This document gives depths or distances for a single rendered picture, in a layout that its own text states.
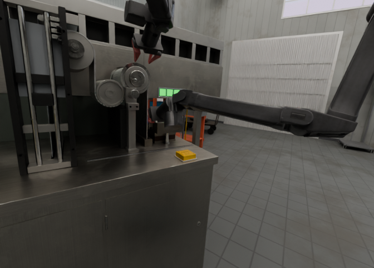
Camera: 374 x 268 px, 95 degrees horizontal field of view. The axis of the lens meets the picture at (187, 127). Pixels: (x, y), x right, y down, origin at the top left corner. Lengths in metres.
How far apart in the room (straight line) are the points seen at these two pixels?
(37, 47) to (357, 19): 7.00
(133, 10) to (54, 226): 0.70
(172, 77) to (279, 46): 5.76
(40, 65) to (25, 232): 0.51
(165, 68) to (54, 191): 1.01
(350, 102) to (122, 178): 0.68
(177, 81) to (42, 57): 0.88
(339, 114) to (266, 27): 6.70
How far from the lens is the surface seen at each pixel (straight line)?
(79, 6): 1.26
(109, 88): 0.87
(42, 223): 0.73
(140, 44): 0.70
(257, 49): 6.95
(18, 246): 0.77
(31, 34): 0.78
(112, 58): 1.22
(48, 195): 0.65
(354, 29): 7.04
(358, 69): 0.60
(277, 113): 0.53
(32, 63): 0.77
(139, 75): 0.89
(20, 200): 0.66
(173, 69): 1.37
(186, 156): 0.78
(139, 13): 0.63
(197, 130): 1.76
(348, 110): 0.55
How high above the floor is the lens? 1.21
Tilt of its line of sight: 12 degrees down
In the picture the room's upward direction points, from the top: 4 degrees clockwise
